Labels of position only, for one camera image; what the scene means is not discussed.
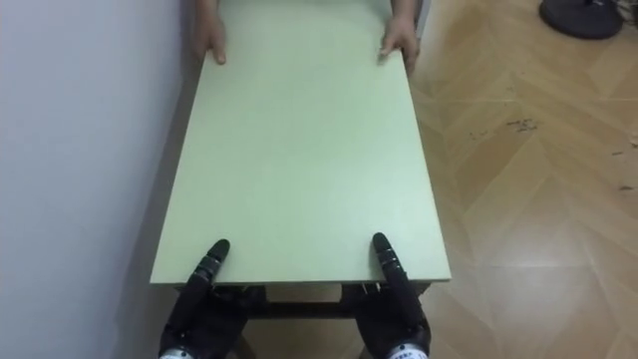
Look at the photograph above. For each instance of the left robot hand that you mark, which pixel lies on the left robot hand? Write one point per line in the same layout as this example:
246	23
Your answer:
202	309

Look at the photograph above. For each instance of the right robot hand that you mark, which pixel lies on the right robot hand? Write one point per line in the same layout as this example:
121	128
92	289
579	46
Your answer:
394	314

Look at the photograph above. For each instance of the pale green table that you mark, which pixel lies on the pale green table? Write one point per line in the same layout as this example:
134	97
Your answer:
304	164

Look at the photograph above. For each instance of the round black stand base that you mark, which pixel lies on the round black stand base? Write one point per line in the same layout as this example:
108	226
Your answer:
580	17

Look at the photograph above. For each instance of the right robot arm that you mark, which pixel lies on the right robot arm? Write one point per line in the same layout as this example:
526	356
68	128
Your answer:
406	353

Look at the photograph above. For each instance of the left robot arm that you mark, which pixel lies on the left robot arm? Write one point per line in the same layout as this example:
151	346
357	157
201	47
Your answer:
174	354

